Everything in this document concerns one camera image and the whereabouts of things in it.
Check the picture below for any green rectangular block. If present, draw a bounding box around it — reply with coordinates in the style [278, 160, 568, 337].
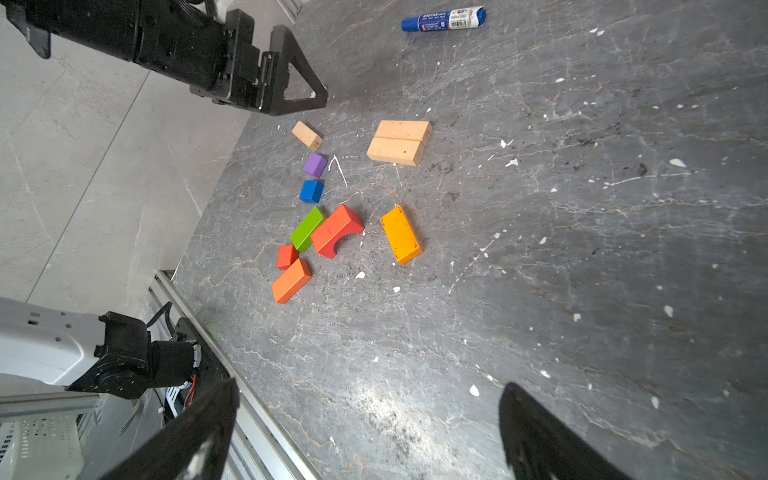
[290, 206, 326, 253]

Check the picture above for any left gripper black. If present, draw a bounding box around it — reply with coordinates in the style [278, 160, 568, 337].
[5, 0, 329, 117]

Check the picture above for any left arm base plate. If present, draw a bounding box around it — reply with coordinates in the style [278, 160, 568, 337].
[162, 317, 231, 420]

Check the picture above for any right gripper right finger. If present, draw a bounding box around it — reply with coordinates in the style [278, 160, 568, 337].
[499, 382, 628, 479]

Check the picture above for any orange rectangular block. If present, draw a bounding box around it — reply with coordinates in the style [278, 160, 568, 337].
[272, 258, 312, 304]

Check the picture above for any natural wood block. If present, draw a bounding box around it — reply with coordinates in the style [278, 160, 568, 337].
[292, 121, 323, 152]
[367, 137, 425, 167]
[375, 120, 433, 145]

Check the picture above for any red arch block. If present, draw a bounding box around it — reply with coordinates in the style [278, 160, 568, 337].
[311, 204, 364, 259]

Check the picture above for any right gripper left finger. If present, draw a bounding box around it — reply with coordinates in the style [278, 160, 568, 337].
[104, 378, 240, 479]

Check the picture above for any yellow-orange rectangular block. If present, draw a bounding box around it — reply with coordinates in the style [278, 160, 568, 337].
[381, 205, 423, 265]

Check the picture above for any purple cube block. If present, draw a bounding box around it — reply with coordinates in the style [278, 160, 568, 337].
[303, 153, 328, 179]

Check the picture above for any blue cube block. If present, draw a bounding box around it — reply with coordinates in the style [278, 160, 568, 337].
[299, 180, 324, 204]

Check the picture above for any small red cube block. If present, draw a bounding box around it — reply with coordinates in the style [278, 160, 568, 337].
[276, 244, 299, 270]

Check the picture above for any aluminium mounting rail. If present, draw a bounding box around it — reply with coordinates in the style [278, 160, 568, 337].
[149, 270, 321, 479]

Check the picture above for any blue marker pen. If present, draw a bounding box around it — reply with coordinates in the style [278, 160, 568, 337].
[401, 6, 487, 32]

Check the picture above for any white perforated cable tray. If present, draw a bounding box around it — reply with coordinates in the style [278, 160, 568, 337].
[1, 415, 84, 480]

